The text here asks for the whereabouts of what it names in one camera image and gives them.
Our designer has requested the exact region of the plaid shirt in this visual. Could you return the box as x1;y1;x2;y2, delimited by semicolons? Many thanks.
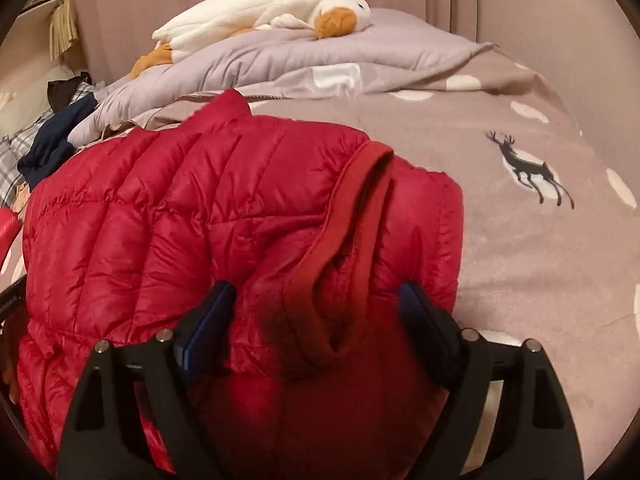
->
0;110;56;211

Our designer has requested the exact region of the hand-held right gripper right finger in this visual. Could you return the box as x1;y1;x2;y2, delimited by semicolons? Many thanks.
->
397;280;586;480

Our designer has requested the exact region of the white cabinet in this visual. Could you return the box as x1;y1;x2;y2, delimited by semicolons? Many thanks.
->
0;0;68;81

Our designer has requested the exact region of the deer print bed sheet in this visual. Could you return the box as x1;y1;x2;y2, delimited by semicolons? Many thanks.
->
0;50;640;480

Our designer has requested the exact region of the pink curtain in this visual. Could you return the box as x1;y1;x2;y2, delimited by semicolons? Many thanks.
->
65;0;640;171

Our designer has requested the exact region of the navy garment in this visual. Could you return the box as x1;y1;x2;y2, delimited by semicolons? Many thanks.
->
17;92;101;191

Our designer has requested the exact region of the lilac quilt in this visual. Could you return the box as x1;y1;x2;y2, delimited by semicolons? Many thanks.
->
67;7;501;148

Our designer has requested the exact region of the white goose plush toy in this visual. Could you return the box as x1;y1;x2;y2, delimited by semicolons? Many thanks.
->
130;0;372;81

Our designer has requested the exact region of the beige curtain tassel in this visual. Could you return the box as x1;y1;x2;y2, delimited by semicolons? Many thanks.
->
49;0;80;61

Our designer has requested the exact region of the dark brown garment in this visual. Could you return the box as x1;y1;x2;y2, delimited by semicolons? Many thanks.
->
46;72;96;108

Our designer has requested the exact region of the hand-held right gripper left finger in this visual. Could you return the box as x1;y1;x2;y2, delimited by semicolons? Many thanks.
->
55;280;237;480

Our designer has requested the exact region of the red puffer jacket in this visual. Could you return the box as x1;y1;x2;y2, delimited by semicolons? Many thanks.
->
15;87;466;480

